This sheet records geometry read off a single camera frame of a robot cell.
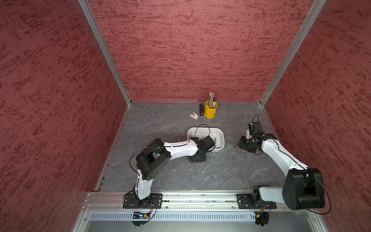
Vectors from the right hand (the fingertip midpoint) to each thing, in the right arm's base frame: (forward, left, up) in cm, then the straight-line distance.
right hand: (239, 147), depth 87 cm
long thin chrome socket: (0, -2, -6) cm, 7 cm away
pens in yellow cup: (+36, +13, +6) cm, 39 cm away
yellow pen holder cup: (+29, +15, 0) cm, 33 cm away
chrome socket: (+4, 0, -6) cm, 7 cm away
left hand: (-6, +26, -6) cm, 27 cm away
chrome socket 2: (+8, +4, -7) cm, 11 cm away
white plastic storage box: (+13, +11, -3) cm, 17 cm away
